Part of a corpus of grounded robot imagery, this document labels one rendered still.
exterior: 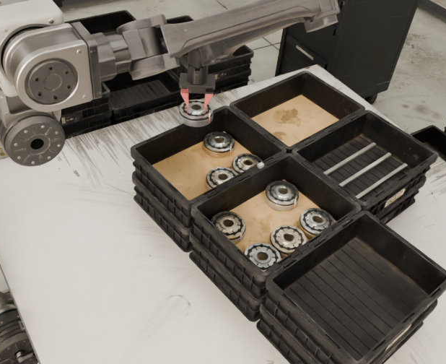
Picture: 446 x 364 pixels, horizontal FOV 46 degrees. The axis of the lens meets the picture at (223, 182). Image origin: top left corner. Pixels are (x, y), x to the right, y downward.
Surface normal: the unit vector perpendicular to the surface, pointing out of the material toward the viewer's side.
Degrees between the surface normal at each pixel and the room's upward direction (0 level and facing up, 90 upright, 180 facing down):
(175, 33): 55
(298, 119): 0
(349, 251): 0
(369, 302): 0
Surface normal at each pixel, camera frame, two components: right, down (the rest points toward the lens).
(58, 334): 0.08, -0.72
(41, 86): 0.54, 0.62
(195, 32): 0.00, 0.15
